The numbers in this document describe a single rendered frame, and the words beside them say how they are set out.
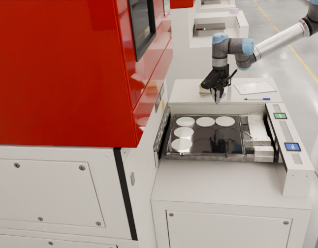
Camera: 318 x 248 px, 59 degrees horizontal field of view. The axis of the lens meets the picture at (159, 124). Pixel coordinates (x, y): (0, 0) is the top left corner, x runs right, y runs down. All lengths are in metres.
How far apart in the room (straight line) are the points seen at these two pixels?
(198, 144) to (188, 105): 0.33
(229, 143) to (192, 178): 0.24
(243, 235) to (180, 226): 0.27
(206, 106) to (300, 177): 0.66
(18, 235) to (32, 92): 0.71
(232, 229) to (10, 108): 0.96
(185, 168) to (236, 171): 0.23
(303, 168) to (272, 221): 0.25
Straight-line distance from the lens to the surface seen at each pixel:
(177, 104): 1.62
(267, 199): 1.24
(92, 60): 0.72
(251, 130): 1.52
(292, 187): 1.24
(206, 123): 1.53
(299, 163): 1.22
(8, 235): 1.36
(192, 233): 1.34
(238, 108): 1.62
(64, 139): 0.87
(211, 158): 1.38
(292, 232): 1.34
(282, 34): 1.55
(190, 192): 1.23
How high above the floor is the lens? 1.68
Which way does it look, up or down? 30 degrees down
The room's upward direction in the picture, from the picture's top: 6 degrees counter-clockwise
